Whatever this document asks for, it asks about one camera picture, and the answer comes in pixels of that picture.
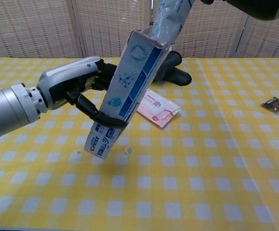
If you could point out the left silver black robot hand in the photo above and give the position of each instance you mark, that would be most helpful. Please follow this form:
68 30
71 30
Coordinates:
67 74

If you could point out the blue white toothpaste tube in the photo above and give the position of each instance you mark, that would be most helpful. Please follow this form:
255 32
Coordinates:
168 21

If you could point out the brown snack packet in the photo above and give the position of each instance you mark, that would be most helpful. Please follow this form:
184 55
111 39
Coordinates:
275 104

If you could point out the woven folding screen panel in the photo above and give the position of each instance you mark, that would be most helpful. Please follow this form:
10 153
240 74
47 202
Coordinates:
214 33
28 26
271 38
105 26

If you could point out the black zip pouch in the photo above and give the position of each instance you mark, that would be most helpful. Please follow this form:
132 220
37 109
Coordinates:
177 77

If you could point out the yellow white checked tablecloth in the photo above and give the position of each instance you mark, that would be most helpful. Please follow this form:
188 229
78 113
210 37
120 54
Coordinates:
177 192

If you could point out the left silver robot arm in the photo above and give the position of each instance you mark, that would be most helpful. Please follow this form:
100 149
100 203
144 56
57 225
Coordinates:
9 108

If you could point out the right dark robot hand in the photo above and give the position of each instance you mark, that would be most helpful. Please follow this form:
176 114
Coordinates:
262 7

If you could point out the pink wet wipes pack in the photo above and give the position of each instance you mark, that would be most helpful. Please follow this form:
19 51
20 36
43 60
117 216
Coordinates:
163 108

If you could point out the blue white toothpaste box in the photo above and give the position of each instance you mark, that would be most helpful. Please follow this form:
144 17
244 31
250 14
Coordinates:
129 84

